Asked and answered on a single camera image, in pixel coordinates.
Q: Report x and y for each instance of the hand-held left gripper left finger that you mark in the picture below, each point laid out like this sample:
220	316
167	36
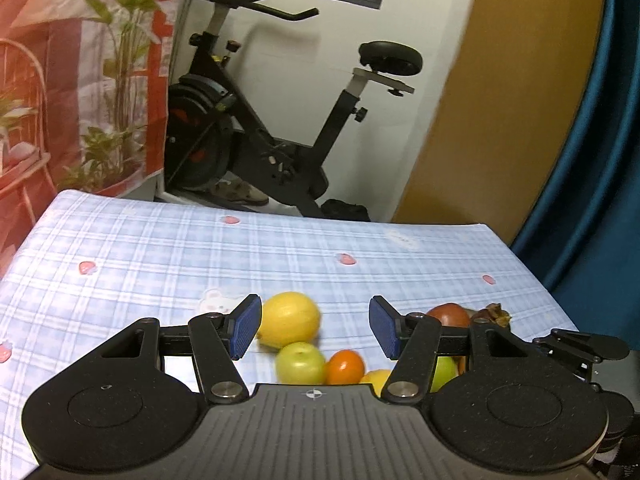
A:
246	327

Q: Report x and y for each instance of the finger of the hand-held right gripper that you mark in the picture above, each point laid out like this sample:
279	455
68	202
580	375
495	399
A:
585	347

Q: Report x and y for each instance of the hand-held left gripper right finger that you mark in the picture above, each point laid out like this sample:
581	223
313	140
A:
382	327

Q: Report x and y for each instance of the yellow lemon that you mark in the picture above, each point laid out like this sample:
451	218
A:
377	377
290	319

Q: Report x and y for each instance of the red apple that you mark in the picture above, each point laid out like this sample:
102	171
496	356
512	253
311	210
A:
450	316

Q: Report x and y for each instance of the small tangerine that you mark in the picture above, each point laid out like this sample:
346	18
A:
345	366

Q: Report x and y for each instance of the green apple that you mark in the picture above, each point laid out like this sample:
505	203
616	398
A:
300	362
445	373

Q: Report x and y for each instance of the dark brown dried fruit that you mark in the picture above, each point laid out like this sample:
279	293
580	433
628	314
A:
492	314

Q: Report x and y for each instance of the black bag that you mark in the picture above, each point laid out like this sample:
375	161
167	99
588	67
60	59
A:
345	210

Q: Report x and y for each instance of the plaid tablecloth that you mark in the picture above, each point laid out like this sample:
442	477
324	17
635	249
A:
150	240

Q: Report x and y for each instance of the brown sandal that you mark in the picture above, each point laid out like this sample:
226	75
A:
240	192

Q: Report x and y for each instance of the blue curtain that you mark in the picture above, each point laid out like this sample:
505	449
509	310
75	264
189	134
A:
600	185

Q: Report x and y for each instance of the black exercise bike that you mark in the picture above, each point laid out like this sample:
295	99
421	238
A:
210	125

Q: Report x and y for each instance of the brown wooden panel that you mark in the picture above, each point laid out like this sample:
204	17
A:
510	85

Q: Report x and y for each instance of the printed backdrop cloth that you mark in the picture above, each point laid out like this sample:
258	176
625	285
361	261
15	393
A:
60	85

